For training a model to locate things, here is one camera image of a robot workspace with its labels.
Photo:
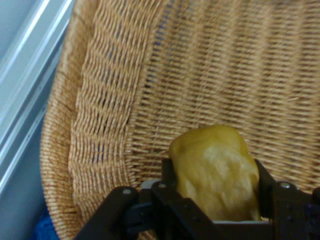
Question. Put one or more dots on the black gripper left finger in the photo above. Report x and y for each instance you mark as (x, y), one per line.
(160, 215)

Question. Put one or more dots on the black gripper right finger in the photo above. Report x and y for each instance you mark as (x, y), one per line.
(292, 212)

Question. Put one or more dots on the yellow bell pepper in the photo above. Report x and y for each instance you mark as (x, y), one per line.
(215, 175)

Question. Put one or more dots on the blue cloth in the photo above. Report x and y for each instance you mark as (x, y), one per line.
(45, 227)

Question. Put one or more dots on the long horizontal aluminium frame rail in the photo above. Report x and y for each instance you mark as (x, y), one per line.
(25, 75)

